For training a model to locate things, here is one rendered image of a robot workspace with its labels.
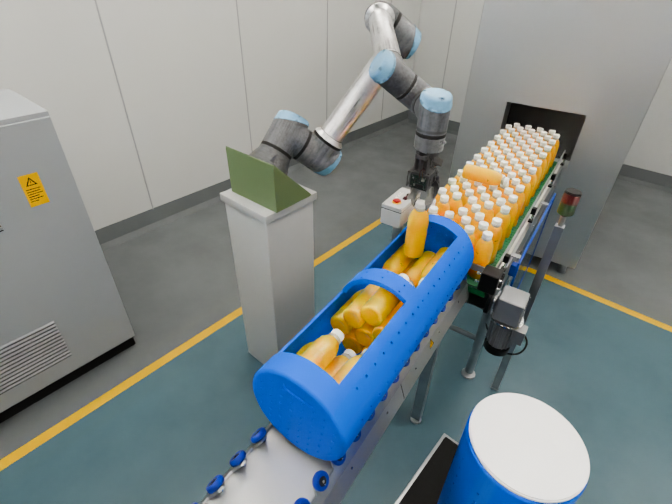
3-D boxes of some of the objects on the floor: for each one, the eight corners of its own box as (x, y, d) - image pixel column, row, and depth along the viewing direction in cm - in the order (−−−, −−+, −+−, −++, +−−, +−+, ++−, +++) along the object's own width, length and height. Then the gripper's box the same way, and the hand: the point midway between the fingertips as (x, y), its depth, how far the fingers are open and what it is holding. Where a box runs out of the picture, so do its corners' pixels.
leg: (408, 420, 217) (425, 340, 180) (413, 412, 221) (431, 332, 184) (418, 426, 214) (438, 345, 178) (422, 418, 218) (443, 337, 182)
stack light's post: (490, 387, 235) (554, 225, 170) (492, 383, 237) (555, 221, 173) (497, 391, 233) (564, 228, 169) (499, 386, 236) (566, 224, 171)
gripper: (404, 149, 124) (396, 210, 137) (439, 159, 119) (427, 221, 132) (416, 141, 130) (407, 200, 143) (450, 150, 125) (438, 210, 137)
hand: (421, 203), depth 138 cm, fingers closed on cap, 4 cm apart
